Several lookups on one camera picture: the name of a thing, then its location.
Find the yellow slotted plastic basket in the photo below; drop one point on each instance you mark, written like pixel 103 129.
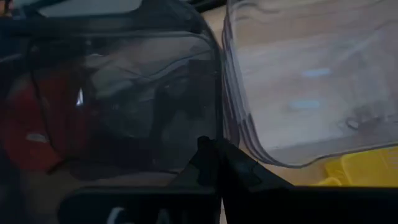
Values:
pixel 363 168

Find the red desk lamp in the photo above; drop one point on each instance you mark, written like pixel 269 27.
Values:
pixel 31 124

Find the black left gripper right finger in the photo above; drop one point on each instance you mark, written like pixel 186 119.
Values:
pixel 280 205

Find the grey tinted plastic basket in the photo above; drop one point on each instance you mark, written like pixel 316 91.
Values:
pixel 140 93

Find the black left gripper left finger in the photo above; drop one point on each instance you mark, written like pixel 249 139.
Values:
pixel 174 205

